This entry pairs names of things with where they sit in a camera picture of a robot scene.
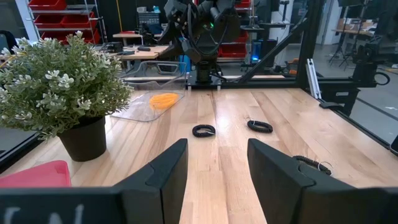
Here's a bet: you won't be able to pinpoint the red translucent plastic bin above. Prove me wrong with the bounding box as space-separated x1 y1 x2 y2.
0 160 72 189

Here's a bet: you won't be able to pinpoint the black chair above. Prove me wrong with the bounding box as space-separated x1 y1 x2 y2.
0 30 18 52

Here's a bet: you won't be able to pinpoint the wooden table with boxes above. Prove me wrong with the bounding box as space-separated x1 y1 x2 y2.
331 18 376 35

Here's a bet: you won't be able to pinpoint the wooden workbench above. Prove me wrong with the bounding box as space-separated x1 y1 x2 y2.
102 30 170 71

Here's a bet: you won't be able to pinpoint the clear plastic bin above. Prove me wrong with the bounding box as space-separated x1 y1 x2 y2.
110 60 188 123

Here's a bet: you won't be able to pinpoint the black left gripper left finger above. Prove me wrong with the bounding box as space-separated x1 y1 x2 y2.
113 138 189 224

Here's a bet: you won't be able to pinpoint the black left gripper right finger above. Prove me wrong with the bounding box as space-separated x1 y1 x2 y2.
247 138 354 224

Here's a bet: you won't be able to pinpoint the black metal rig frame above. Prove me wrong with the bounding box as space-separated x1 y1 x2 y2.
0 0 398 172

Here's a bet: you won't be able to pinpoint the shelf rack with red bins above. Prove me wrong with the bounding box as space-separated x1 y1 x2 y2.
15 0 108 44

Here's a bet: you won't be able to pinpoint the black spring keychain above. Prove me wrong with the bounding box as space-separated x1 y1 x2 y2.
292 155 333 177
192 124 216 138
247 119 274 134

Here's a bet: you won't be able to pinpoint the orange spring keychain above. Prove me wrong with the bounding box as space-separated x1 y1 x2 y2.
149 92 180 105
149 98 178 111

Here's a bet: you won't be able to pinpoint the black tripod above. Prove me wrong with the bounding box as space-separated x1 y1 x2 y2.
328 29 354 68

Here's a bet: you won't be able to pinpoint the silver aluminium bar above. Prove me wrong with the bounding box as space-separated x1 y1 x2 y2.
305 58 323 100

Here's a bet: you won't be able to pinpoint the stacked red storage bins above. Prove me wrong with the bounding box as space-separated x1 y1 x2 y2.
217 0 257 59

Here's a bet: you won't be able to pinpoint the artificial plant in black pot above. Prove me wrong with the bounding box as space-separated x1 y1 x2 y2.
0 30 134 162

